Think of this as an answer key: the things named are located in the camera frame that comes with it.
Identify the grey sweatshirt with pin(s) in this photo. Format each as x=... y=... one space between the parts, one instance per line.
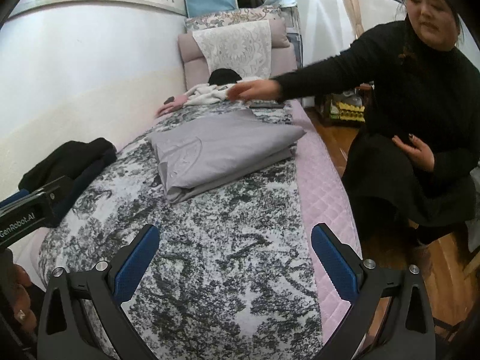
x=217 y=146

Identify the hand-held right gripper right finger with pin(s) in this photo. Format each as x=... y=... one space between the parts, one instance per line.
x=333 y=262

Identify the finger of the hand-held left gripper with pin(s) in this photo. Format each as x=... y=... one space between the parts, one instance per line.
x=15 y=198

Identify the beige curtain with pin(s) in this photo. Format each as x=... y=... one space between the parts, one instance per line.
x=350 y=0

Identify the black hat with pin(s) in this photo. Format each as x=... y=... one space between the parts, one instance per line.
x=223 y=76

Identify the white patterned cushion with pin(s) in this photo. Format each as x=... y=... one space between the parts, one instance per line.
x=232 y=48

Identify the grey and white garment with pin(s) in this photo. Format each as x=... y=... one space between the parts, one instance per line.
x=225 y=251

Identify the person's left hand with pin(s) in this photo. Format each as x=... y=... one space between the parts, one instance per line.
x=23 y=307

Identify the pink headboard cushion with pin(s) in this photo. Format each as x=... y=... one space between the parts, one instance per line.
x=279 y=32

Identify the floral pillow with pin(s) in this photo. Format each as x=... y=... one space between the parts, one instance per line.
x=225 y=17

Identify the dark remote control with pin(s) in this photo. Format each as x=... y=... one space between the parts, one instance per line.
x=266 y=104

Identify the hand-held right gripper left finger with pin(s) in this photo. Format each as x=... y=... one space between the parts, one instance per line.
x=137 y=260

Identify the yellow egg cartons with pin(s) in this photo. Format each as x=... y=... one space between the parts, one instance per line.
x=348 y=112

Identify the white pink garment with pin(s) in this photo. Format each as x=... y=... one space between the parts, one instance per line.
x=202 y=94

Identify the black garment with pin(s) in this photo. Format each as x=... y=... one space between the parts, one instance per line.
x=63 y=161

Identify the pink quilted mattress pad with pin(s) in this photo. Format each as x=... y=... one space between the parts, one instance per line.
x=322 y=180

